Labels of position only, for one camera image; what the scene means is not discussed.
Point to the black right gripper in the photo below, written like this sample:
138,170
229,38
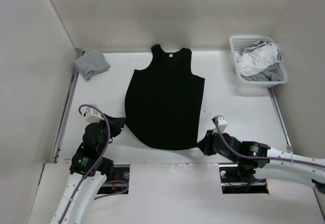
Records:
205,143

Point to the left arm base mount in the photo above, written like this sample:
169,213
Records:
119,178

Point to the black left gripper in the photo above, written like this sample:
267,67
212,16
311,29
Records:
116,124

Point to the black tank top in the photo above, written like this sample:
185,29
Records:
163,101

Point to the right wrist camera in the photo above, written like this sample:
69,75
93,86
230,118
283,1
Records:
220,124

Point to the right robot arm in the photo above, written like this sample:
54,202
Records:
256,162

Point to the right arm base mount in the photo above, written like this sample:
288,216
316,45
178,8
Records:
233,183

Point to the white plastic basket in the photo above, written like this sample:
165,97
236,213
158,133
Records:
239,42

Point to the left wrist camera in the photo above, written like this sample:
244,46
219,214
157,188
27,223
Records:
92,113

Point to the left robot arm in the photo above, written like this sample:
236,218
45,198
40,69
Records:
89,170

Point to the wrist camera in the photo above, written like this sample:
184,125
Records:
220,124
92,113

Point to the folded grey tank top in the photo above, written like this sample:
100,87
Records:
91,64

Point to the grey tank top in basket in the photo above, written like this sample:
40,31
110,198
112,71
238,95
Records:
268,75

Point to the white tank top in basket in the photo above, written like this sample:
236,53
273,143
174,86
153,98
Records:
257,58

